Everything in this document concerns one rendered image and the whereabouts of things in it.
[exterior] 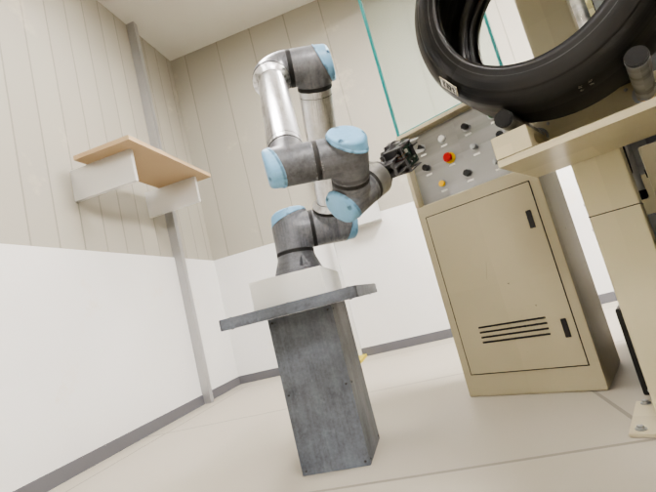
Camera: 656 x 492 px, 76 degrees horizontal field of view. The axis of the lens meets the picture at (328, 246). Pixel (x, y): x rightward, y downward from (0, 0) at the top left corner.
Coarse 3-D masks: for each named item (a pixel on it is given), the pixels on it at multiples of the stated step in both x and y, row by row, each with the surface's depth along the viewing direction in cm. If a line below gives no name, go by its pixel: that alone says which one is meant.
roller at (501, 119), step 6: (498, 114) 105; (504, 114) 104; (510, 114) 103; (498, 120) 105; (504, 120) 104; (510, 120) 104; (516, 120) 106; (522, 120) 111; (498, 126) 106; (504, 126) 105; (510, 126) 105; (516, 126) 108; (534, 126) 121; (540, 132) 124
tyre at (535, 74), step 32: (416, 0) 117; (448, 0) 128; (480, 0) 130; (608, 0) 86; (640, 0) 84; (416, 32) 118; (448, 32) 133; (576, 32) 90; (608, 32) 87; (640, 32) 87; (448, 64) 109; (480, 64) 103; (512, 64) 98; (544, 64) 95; (576, 64) 92; (608, 64) 91; (480, 96) 106; (512, 96) 101; (544, 96) 98; (576, 96) 99
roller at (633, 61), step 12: (636, 48) 87; (624, 60) 89; (636, 60) 87; (648, 60) 87; (636, 72) 91; (648, 72) 93; (636, 84) 99; (648, 84) 100; (636, 96) 111; (648, 96) 109
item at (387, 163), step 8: (400, 144) 110; (408, 144) 109; (384, 152) 113; (392, 152) 109; (400, 152) 108; (408, 152) 109; (384, 160) 112; (392, 160) 107; (400, 160) 107; (408, 160) 109; (416, 160) 110; (392, 168) 104; (400, 168) 109; (408, 168) 109; (392, 176) 106
